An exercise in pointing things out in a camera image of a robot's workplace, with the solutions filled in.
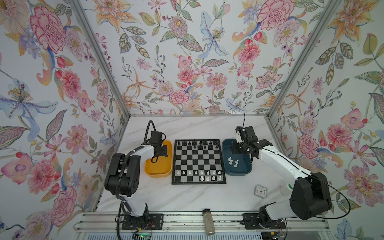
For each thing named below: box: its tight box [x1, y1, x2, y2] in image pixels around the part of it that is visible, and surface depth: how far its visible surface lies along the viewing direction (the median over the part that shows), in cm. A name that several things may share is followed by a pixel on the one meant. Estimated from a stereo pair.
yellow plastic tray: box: [144, 140, 173, 178], surface depth 88 cm
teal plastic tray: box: [222, 139, 252, 176], surface depth 94 cm
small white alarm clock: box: [254, 184, 268, 199], surface depth 84 cm
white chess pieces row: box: [176, 170, 223, 182], surface depth 90 cm
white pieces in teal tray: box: [227, 157, 239, 168], surface depth 95 cm
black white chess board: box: [171, 139, 227, 185], surface depth 95 cm
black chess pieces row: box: [177, 139, 219, 149], surface depth 103 cm
